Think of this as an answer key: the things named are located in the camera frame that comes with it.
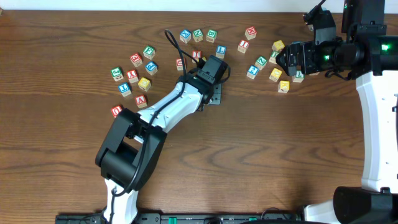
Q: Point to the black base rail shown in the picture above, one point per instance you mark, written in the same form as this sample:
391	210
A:
156	218

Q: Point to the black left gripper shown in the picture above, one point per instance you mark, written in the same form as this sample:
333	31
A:
216	95

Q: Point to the red i block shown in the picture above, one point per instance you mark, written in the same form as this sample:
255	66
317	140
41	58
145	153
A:
196	55
243	46

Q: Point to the red E block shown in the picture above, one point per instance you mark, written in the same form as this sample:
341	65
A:
136	59

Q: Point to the blue L block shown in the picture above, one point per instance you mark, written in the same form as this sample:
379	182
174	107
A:
220	51

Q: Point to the red u block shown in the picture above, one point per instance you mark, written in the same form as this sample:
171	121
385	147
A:
180	64
116	110

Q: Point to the green R block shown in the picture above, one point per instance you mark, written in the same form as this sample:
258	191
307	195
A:
272	58

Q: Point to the green 7 block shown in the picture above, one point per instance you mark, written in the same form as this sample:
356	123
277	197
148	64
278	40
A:
298	78

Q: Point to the red A block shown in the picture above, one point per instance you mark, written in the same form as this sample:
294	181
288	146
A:
141	101

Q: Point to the yellow W block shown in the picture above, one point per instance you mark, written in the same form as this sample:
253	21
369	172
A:
278	46

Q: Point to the yellow G block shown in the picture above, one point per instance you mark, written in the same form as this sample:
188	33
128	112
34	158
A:
144	84

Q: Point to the blue P block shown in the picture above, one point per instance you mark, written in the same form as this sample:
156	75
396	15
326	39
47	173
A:
151	68

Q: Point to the green F block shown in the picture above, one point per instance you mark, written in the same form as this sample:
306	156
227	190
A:
149	52

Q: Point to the yellow K block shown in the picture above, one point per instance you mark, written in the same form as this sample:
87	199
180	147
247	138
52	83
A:
283	86

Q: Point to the red W block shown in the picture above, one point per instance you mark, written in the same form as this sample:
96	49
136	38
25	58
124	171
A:
250	33

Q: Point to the blue 2 block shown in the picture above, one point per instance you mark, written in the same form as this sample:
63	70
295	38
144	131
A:
252	72

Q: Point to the green B block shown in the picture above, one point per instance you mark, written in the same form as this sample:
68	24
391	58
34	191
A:
211	35

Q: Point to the blue T block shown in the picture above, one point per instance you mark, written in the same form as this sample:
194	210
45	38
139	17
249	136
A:
124	89

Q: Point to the blue X block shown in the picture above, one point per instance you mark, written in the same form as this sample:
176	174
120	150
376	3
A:
185	36

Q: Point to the green J block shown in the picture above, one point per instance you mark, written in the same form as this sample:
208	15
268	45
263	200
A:
117	74

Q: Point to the green N block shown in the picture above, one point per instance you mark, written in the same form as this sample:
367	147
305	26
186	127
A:
197	35

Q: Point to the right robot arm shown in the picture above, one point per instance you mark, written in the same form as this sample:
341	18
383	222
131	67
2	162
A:
369	56

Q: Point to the red U block front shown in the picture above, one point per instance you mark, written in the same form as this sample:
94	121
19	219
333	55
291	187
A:
116	110

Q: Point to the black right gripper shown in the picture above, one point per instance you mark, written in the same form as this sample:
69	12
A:
300	58

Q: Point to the green Z block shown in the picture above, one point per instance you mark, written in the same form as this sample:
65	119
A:
261	62

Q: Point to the red I block right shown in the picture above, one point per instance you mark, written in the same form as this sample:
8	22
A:
243	46

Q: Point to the yellow O block right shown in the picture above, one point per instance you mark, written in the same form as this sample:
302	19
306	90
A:
275	74

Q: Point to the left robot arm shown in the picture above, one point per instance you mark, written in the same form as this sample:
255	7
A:
132	146

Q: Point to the red U block middle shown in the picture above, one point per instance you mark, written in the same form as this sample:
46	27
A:
180	64

